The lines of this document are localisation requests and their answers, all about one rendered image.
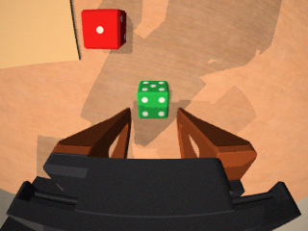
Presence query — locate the red die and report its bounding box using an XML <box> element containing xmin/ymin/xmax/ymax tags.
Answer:
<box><xmin>81</xmin><ymin>9</ymin><xmax>126</xmax><ymax>49</ymax></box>

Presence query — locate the green die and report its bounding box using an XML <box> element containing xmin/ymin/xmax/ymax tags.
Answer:
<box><xmin>137</xmin><ymin>81</ymin><xmax>169</xmax><ymax>118</ymax></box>

